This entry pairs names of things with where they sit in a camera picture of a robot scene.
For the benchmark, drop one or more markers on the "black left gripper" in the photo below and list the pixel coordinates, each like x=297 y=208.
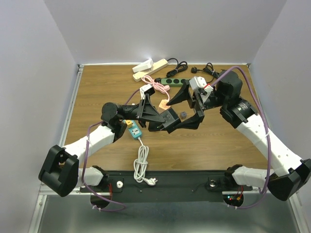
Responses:
x=146 y=111

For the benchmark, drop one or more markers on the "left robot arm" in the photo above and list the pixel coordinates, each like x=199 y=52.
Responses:
x=65 y=167

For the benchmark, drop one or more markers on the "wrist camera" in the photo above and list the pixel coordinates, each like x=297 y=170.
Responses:
x=201 y=87
x=146 y=89

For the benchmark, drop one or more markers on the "green power strip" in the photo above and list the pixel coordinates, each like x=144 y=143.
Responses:
x=173 y=82

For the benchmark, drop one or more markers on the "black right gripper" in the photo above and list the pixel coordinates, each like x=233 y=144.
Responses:
x=182 y=93

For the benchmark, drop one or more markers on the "cream power strip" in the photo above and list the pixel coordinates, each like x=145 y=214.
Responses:
x=157 y=66

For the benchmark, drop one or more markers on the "black charger block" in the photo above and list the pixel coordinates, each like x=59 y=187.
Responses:
x=171 y=119

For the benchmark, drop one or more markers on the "small yellow plug adapter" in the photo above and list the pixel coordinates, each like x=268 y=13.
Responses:
x=129 y=123

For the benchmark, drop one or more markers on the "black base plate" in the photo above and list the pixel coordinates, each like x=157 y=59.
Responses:
x=171 y=186

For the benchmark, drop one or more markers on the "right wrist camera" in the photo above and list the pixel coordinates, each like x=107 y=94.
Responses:
x=201 y=87

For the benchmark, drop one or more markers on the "white wedge adapter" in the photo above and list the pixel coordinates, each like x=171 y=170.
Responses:
x=148 y=64

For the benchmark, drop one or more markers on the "small grey plug adapter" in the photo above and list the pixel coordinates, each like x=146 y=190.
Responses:
x=183 y=115

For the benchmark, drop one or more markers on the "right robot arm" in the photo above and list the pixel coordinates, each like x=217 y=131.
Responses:
x=286 y=172

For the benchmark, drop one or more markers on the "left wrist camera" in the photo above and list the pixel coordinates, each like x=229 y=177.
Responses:
x=146 y=89

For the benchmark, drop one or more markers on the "teal travel adapter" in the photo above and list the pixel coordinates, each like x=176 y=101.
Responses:
x=135 y=131

